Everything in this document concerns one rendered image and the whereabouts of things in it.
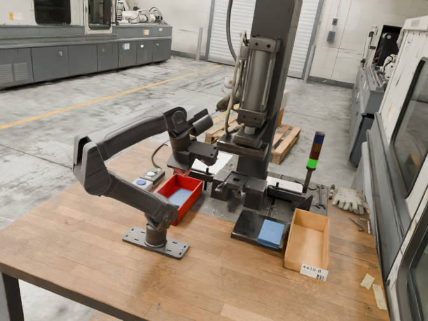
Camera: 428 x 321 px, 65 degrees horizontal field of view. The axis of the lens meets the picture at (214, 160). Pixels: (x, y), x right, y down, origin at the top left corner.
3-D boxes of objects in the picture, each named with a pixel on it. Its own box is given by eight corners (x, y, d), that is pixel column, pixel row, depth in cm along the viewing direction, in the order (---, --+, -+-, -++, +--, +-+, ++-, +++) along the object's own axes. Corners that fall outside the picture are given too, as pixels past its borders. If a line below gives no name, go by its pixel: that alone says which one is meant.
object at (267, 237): (255, 244, 106) (256, 237, 105) (264, 220, 119) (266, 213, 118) (277, 251, 104) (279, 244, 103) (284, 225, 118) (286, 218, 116)
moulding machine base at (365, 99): (349, 92, 890) (361, 55, 849) (391, 100, 860) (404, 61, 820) (342, 167, 413) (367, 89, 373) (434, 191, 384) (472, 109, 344)
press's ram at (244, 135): (213, 157, 125) (224, 78, 113) (232, 137, 148) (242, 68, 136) (260, 169, 121) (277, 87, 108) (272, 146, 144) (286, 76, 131)
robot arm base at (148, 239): (133, 207, 106) (121, 219, 99) (192, 225, 101) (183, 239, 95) (132, 228, 109) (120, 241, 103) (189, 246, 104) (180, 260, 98)
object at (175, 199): (160, 206, 122) (160, 199, 120) (179, 188, 135) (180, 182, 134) (177, 212, 120) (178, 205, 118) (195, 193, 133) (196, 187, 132)
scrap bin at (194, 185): (144, 216, 116) (144, 202, 113) (174, 186, 138) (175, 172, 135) (176, 227, 113) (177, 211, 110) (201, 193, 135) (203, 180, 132)
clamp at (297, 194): (263, 204, 134) (268, 181, 129) (265, 199, 137) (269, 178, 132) (300, 214, 130) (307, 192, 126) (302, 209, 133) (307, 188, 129)
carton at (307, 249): (281, 269, 101) (286, 248, 98) (290, 225, 123) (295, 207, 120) (325, 283, 98) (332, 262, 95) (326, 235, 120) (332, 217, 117)
